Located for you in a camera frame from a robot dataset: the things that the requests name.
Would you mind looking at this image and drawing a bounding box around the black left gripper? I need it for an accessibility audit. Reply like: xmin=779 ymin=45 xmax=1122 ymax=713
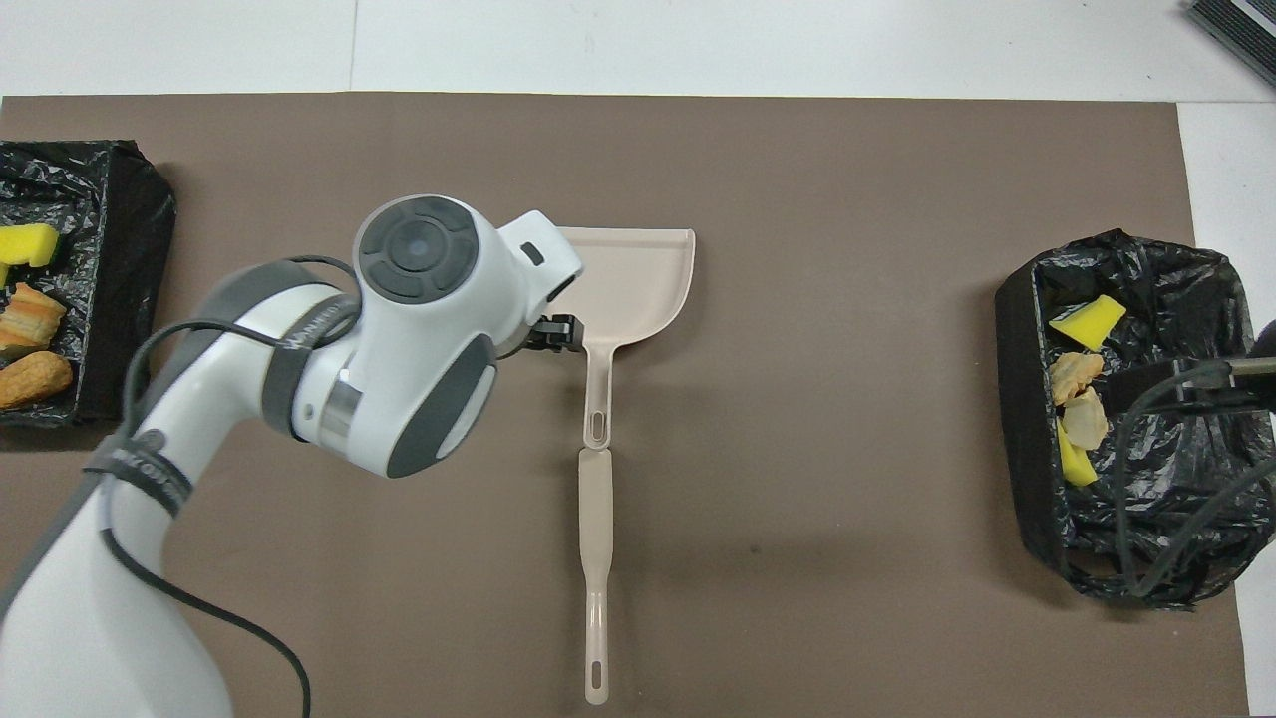
xmin=496 ymin=313 xmax=585 ymax=360

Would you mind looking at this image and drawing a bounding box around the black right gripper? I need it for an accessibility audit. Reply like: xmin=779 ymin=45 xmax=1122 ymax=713
xmin=1100 ymin=355 xmax=1276 ymax=414

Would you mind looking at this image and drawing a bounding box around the beige plastic dustpan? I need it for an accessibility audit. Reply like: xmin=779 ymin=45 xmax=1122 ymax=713
xmin=553 ymin=226 xmax=698 ymax=451

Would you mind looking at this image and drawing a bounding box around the yellow wedge sponge piece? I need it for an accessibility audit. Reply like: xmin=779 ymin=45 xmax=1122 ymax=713
xmin=1048 ymin=294 xmax=1127 ymax=352

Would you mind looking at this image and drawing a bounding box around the green and yellow sponge piece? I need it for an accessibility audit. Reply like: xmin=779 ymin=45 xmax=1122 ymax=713
xmin=1055 ymin=419 xmax=1099 ymax=489

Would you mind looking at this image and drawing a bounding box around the beige hand brush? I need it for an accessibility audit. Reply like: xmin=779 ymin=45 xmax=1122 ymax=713
xmin=577 ymin=447 xmax=615 ymax=707

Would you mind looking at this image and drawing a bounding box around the pale greenish bread chunk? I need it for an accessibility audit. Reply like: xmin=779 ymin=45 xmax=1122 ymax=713
xmin=0 ymin=282 xmax=69 ymax=351

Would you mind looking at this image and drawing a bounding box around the yellow notched sponge piece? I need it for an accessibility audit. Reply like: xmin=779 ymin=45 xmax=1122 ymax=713
xmin=0 ymin=222 xmax=63 ymax=290

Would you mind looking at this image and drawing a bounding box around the bin lined with black bag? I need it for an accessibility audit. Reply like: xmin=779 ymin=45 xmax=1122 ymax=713
xmin=994 ymin=228 xmax=1276 ymax=611
xmin=0 ymin=139 xmax=178 ymax=432

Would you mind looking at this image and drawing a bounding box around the brown table mat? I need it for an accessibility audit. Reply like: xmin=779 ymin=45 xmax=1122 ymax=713
xmin=0 ymin=93 xmax=1250 ymax=718

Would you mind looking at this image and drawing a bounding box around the dark ribbed device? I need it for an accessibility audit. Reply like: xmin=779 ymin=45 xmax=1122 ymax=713
xmin=1184 ymin=0 xmax=1276 ymax=89

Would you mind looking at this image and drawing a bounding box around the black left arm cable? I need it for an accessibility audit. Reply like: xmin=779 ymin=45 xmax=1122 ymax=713
xmin=98 ymin=254 xmax=362 ymax=718

